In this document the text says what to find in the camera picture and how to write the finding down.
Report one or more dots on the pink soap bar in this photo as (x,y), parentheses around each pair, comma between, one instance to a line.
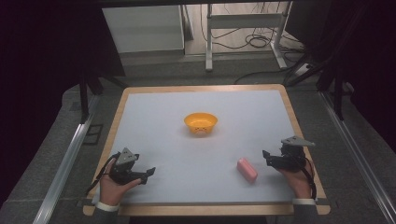
(247,170)

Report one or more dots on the white desk frame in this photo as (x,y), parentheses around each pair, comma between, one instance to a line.
(246,21)

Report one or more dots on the dark curtain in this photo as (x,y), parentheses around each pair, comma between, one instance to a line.
(364,56)
(43,62)

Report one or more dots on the person's left hand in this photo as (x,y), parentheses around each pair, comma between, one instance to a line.
(112,189)

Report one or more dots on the black metal stand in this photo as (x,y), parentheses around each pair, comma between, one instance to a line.
(337,93)
(84,96)

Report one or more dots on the person's right hand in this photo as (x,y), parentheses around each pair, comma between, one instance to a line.
(295,183)

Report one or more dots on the white cabinet panel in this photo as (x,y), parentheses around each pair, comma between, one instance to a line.
(143,29)

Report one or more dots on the orange plastic bowl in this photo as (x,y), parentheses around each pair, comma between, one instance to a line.
(200,123)

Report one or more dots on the white power strip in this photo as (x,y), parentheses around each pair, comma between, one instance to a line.
(303,70)

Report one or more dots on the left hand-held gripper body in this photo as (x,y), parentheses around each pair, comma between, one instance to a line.
(126,161)

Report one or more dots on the white table mat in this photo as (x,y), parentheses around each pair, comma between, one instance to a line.
(199,161)

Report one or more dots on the aluminium rail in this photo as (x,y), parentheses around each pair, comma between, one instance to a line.
(67,165)
(358,155)

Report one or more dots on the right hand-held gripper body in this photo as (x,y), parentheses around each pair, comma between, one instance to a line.
(292,155)

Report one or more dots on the black floor bracket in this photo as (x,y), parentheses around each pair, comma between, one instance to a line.
(92,134)

